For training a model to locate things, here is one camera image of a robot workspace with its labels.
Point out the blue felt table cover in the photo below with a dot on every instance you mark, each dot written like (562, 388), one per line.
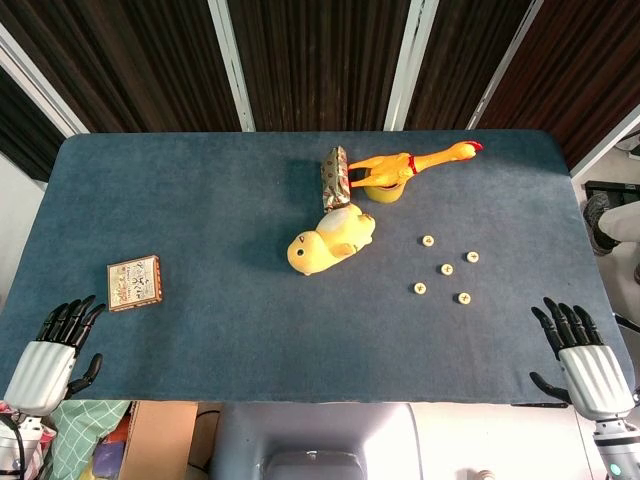
(225, 325)

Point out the yellow duck plush toy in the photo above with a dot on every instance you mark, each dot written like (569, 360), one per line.
(320, 245)

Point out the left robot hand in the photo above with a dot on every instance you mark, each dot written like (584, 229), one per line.
(40, 372)

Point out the brown cardboard box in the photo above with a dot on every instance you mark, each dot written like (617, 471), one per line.
(160, 440)

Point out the grey robot torso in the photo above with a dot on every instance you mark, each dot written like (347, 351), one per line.
(310, 430)

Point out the small wooden bead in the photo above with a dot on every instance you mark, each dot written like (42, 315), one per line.
(472, 256)
(464, 298)
(428, 241)
(419, 288)
(447, 269)

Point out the person leg beige trousers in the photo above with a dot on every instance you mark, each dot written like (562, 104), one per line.
(622, 220)

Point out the pink plastic bag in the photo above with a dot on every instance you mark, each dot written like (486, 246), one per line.
(46, 445)

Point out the patterned foil snack bag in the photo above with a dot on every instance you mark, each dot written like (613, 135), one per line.
(335, 180)

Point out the green checked bag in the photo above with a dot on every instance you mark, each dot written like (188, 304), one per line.
(75, 435)

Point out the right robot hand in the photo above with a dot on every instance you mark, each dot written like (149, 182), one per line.
(595, 380)

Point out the orange rubber chicken toy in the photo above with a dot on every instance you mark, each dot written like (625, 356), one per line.
(390, 167)

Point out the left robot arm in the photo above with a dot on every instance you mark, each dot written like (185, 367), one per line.
(10, 450)

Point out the dark grey sneaker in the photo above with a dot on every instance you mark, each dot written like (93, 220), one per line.
(592, 210)

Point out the black floor object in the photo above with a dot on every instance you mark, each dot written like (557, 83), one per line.
(615, 190)

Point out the small patterned card box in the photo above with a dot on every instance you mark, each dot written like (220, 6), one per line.
(135, 284)

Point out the purple object under table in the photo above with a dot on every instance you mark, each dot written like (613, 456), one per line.
(107, 462)

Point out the white partition frame post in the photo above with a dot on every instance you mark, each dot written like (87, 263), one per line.
(607, 147)
(45, 95)
(234, 65)
(411, 65)
(502, 65)

